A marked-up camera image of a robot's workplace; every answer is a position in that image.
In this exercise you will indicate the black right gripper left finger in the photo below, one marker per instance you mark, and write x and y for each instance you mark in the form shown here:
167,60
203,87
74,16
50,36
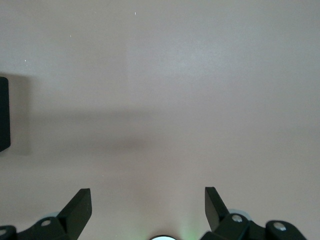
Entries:
75,212

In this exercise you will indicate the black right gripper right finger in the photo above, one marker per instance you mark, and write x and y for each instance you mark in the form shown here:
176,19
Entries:
215,210

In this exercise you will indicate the black rectangular plastic box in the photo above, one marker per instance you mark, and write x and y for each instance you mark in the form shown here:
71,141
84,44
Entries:
4,112

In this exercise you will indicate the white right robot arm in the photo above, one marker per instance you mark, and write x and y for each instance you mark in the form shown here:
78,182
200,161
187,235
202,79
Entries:
163,238

